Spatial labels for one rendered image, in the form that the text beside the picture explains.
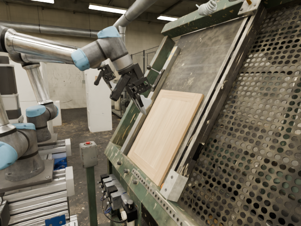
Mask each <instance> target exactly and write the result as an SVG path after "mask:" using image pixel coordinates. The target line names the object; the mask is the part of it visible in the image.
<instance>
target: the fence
mask: <svg viewBox="0 0 301 226"><path fill-rule="evenodd" d="M174 48H176V49H175V51H174V52H173V53H172V52H171V53H170V55H172V57H171V59H170V60H168V59H169V57H170V55H169V57H168V59H167V61H166V63H165V65H164V67H163V69H165V71H164V73H163V75H162V77H161V79H160V81H159V83H158V85H157V87H156V89H155V91H151V92H150V94H149V96H148V99H151V100H152V103H151V104H150V105H149V106H148V107H147V108H146V115H144V114H143V113H141V112H140V114H139V116H138V117H137V119H136V121H135V123H134V125H133V127H132V129H131V131H130V133H129V135H128V137H127V139H126V141H125V143H124V145H123V147H122V148H121V150H120V151H121V152H122V153H124V154H127V153H128V151H129V149H130V147H131V145H132V143H133V141H134V139H135V137H136V135H137V134H138V132H139V130H140V128H141V126H142V124H143V122H144V120H145V118H146V116H147V114H148V112H149V110H150V108H151V106H152V104H153V102H154V100H155V98H156V97H157V94H158V92H159V91H160V89H161V86H162V84H163V82H164V81H165V79H166V77H167V75H168V73H169V71H170V69H171V67H172V65H173V63H174V61H175V59H176V57H177V55H178V53H179V51H180V48H179V47H178V46H176V47H174ZM174 48H173V49H174ZM172 51H173V50H172Z"/></svg>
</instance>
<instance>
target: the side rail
mask: <svg viewBox="0 0 301 226"><path fill-rule="evenodd" d="M174 45H175V42H174V41H173V40H172V39H171V38H170V37H169V36H165V37H164V39H163V41H162V42H161V44H160V46H159V48H158V50H157V52H156V54H155V56H154V58H153V59H152V61H151V63H150V66H151V68H153V69H154V70H156V71H158V72H160V71H161V69H162V68H163V66H164V64H165V62H166V61H167V59H166V56H167V54H168V52H170V51H172V49H173V47H174ZM158 74H159V73H157V72H155V71H153V70H151V69H150V70H147V71H146V73H145V75H144V76H146V77H147V80H148V82H149V84H151V85H153V84H154V82H155V80H156V78H157V76H158ZM150 90H151V88H150V89H149V90H147V91H146V92H144V93H141V94H140V95H144V97H145V98H148V95H149V93H150ZM137 113H140V110H139V109H138V108H137V106H136V105H135V103H134V102H133V100H131V101H130V104H129V105H128V107H127V109H126V111H125V113H124V115H123V117H122V119H121V121H120V123H119V124H118V126H117V128H116V130H115V132H114V134H113V136H112V138H111V140H110V141H111V142H112V143H115V144H117V145H119V146H121V147H122V146H123V144H124V142H125V140H126V138H127V136H128V134H129V132H130V130H131V128H132V127H133V125H134V123H135V121H134V118H135V116H136V114H137Z"/></svg>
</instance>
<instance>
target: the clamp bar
mask: <svg viewBox="0 0 301 226"><path fill-rule="evenodd" d="M241 1H242V2H244V3H243V5H242V7H241V8H240V11H239V13H238V15H241V14H243V15H244V17H245V18H244V20H243V22H242V25H241V26H240V29H239V31H238V33H237V35H236V37H235V39H234V41H233V43H232V45H231V47H230V49H229V51H228V53H227V55H226V57H225V59H224V61H223V63H222V65H221V67H220V69H219V72H218V74H217V76H216V78H215V80H214V82H213V84H212V86H211V88H210V90H209V92H208V94H207V96H206V98H205V100H204V102H203V104H202V107H201V109H200V111H199V113H198V115H197V117H196V119H195V121H194V123H193V125H192V127H191V129H190V131H189V133H188V135H187V138H186V140H185V142H184V144H183V146H182V148H181V150H180V152H179V154H178V156H177V158H176V160H175V162H174V164H173V166H172V169H171V170H170V172H169V174H168V176H167V178H166V180H165V182H164V184H163V186H162V188H161V191H160V193H161V194H162V195H163V196H164V197H165V198H166V199H167V200H171V201H175V202H177V201H178V199H179V197H180V195H181V193H182V191H183V189H184V186H185V184H186V182H187V180H188V178H189V175H190V173H191V171H192V169H193V167H194V165H195V163H196V161H197V159H198V157H199V155H200V153H201V150H202V148H203V146H204V144H205V142H206V140H207V137H208V135H209V133H210V131H211V129H212V127H213V125H214V123H215V121H216V119H217V117H218V114H219V113H220V110H221V108H222V106H223V104H224V102H225V100H226V98H227V96H228V94H229V91H230V89H231V87H232V85H233V83H234V81H235V79H236V77H237V74H238V72H239V70H240V68H241V66H242V64H243V62H244V60H245V58H246V55H247V53H248V51H249V49H250V47H251V45H252V43H253V41H254V39H255V36H256V34H257V32H258V30H259V28H260V26H261V24H262V22H263V20H264V17H265V15H266V13H267V10H266V8H265V7H264V5H263V4H262V2H261V0H241Z"/></svg>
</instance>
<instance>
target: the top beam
mask: <svg viewBox="0 0 301 226"><path fill-rule="evenodd" d="M290 1H293V0H261V2H262V4H263V5H264V7H265V8H266V9H268V8H271V7H274V6H277V5H280V4H284V3H287V2H290ZM243 3H244V2H242V1H241V0H236V1H234V2H229V1H228V0H219V1H217V2H216V4H217V9H216V10H215V11H214V12H213V13H211V14H209V15H207V16H202V15H199V14H198V10H196V11H194V12H192V13H189V14H187V15H185V16H183V17H180V18H179V19H176V20H174V21H172V22H169V23H167V24H165V26H164V28H163V30H162V32H161V33H162V34H163V35H164V36H166V35H168V36H170V37H171V38H174V37H177V36H180V35H184V34H187V33H190V32H193V31H197V30H200V29H203V28H206V27H210V26H213V25H216V24H219V23H222V22H226V21H229V20H232V19H235V18H238V17H242V16H244V15H243V14H241V15H238V13H239V11H240V8H241V7H242V5H243Z"/></svg>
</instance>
